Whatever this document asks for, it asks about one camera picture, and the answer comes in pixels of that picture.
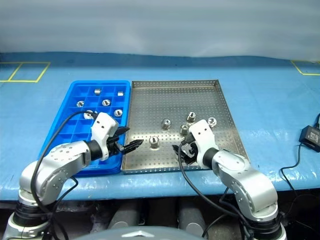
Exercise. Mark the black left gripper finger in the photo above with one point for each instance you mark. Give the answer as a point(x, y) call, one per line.
point(122, 131)
point(132, 146)

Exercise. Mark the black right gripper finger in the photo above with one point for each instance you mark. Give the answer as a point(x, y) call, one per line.
point(187, 139)
point(178, 153)

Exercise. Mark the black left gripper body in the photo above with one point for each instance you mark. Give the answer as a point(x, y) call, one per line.
point(113, 145)

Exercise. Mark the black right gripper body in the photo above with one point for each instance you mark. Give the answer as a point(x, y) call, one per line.
point(192, 152)

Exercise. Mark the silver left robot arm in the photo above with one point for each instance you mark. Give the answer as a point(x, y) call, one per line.
point(60, 162)

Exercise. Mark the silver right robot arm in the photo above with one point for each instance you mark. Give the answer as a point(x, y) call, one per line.
point(250, 182)

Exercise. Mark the blue compartment tray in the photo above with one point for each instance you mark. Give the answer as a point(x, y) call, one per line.
point(77, 125)

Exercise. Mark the perforated metal tray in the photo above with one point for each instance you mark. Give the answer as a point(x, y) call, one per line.
point(162, 100)

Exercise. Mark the dark grey rounded cylinder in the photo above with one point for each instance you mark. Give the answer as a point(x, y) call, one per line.
point(122, 216)
point(191, 217)

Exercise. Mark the grey rounded robot body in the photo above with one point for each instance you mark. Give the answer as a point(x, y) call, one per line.
point(140, 235)

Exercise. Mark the black power adapter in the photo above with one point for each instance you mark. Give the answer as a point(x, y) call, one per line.
point(311, 136)

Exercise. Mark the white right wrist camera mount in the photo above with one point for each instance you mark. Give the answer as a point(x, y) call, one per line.
point(202, 132)

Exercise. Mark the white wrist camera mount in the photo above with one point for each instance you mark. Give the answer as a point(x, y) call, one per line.
point(102, 126)
point(202, 132)

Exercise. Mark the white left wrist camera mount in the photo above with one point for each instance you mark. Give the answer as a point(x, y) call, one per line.
point(102, 126)

